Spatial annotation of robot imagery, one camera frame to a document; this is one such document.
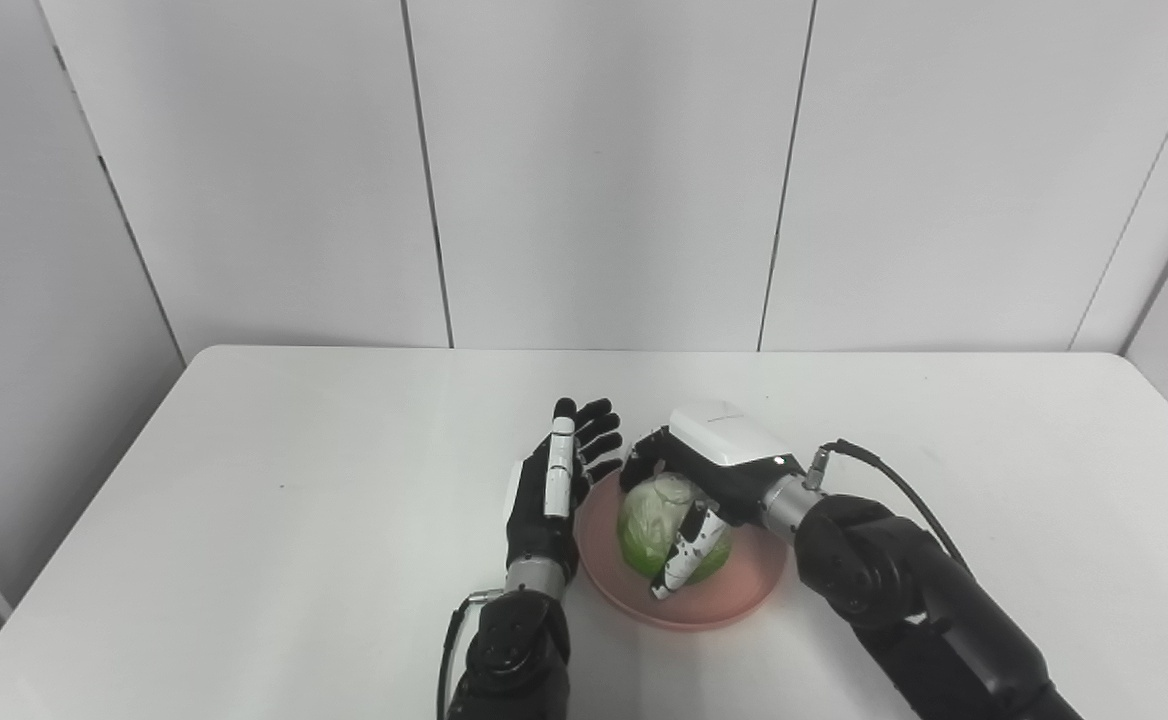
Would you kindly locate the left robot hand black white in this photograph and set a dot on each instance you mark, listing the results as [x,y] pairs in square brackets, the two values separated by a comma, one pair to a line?
[554,500]

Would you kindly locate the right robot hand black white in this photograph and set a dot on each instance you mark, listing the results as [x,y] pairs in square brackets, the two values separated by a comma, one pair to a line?
[714,470]

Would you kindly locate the green white cabbage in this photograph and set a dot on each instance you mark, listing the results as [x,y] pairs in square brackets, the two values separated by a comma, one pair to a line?
[656,530]

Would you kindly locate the pink round plate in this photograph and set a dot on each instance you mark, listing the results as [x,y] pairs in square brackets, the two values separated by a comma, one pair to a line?
[734,585]

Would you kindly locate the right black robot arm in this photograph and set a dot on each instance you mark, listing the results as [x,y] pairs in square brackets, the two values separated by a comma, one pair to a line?
[904,595]

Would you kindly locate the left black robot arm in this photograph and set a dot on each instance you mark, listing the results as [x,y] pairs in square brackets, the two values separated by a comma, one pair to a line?
[519,645]

